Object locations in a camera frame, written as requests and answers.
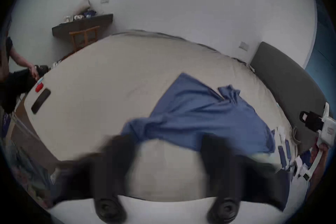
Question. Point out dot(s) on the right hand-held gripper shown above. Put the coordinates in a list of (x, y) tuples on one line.
[(328, 128)]

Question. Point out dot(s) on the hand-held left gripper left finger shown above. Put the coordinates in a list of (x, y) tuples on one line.
[(105, 170)]

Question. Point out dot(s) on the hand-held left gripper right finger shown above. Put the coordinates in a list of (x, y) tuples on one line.
[(223, 173)]

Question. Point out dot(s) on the person's right hand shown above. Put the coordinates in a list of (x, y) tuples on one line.
[(322, 150)]

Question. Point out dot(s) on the dark grey padded headboard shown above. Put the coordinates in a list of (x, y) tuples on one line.
[(286, 78)]

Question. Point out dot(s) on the blue shirt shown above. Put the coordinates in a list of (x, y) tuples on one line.
[(199, 112)]

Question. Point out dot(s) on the bed with beige sheet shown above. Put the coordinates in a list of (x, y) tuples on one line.
[(105, 81)]

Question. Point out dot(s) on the black phone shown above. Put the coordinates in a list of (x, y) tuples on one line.
[(41, 101)]

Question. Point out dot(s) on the small red object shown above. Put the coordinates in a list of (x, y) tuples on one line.
[(38, 88)]

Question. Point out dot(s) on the wooden chair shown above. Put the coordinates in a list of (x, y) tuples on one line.
[(84, 36)]

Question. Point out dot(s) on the white wall socket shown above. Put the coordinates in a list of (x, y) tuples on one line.
[(105, 0), (244, 46)]

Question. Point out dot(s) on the dark wall shelf with items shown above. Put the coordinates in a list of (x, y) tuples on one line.
[(84, 22)]

